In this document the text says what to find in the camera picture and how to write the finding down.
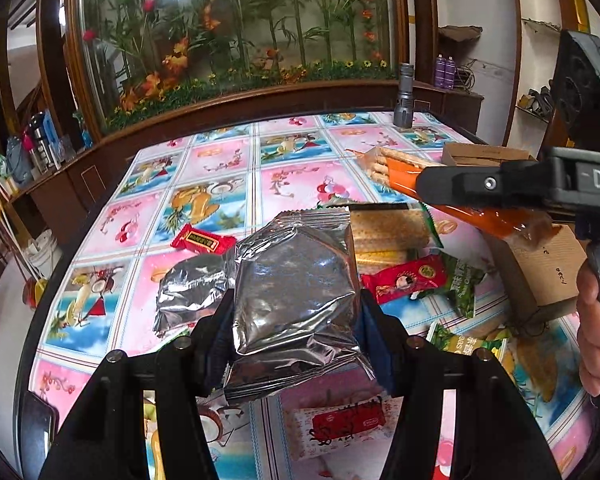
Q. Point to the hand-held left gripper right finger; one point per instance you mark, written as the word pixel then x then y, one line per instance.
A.
pixel 372 340

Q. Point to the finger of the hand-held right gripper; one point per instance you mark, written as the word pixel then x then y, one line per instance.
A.
pixel 460 182

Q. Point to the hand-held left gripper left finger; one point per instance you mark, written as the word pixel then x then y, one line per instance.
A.
pixel 220 340

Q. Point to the orange biscuit stick packet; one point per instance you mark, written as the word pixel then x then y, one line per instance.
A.
pixel 400 177

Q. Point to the red snack packet with figure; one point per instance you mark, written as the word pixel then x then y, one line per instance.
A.
pixel 405 280

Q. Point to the green-edged cracker packet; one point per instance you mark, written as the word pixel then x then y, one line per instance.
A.
pixel 390 232

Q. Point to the green and yellow snack packet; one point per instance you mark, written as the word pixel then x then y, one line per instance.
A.
pixel 460 342

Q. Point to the white packet with red print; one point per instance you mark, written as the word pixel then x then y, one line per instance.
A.
pixel 340 422

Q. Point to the large silver foil packet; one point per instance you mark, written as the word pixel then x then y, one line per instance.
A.
pixel 295 285

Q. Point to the cardboard box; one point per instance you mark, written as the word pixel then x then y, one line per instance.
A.
pixel 540 265

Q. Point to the red candy packet black label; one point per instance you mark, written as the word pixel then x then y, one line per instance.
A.
pixel 202 242

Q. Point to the green pea packet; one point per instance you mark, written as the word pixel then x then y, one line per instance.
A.
pixel 462 285

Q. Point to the person's right hand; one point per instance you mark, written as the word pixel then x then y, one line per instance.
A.
pixel 597 330

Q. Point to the small silver foil packet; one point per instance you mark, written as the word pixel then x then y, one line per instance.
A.
pixel 190 285

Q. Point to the pile of dark tools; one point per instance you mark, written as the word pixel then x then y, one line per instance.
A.
pixel 535 102

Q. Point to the grey flashlight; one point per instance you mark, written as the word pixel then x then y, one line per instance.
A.
pixel 404 105

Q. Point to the purple spray can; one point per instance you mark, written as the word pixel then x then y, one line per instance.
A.
pixel 439 72
pixel 449 72

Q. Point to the brown driftwood piece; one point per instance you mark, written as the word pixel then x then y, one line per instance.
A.
pixel 460 33

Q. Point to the white bucket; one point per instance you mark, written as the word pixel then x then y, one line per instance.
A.
pixel 45 257

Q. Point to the black-edged table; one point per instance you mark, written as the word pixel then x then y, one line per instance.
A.
pixel 32 410

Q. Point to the silver and black thermos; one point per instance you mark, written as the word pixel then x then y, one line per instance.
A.
pixel 42 142

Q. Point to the blue bag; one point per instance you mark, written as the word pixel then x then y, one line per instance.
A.
pixel 19 162

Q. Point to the glass artificial flower display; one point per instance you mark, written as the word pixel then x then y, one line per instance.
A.
pixel 230 35

